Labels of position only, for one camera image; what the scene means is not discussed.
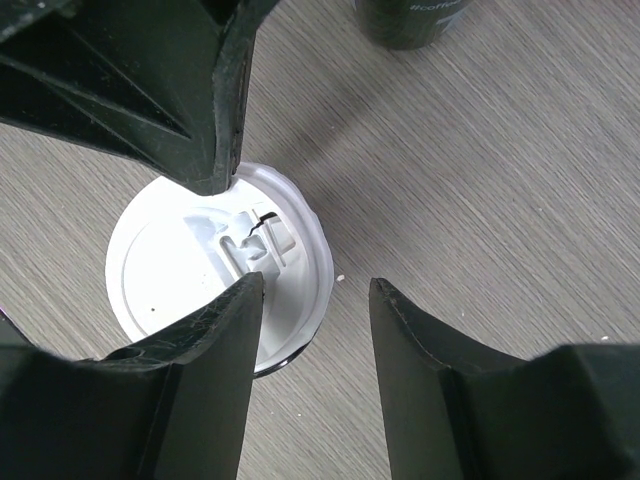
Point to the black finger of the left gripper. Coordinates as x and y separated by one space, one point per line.
163 83

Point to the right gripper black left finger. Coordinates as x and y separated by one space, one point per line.
171 406

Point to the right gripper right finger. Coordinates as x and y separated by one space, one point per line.
454 408

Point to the white cup lid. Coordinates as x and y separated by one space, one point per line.
172 252

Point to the black paper coffee cup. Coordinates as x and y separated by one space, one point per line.
407 24

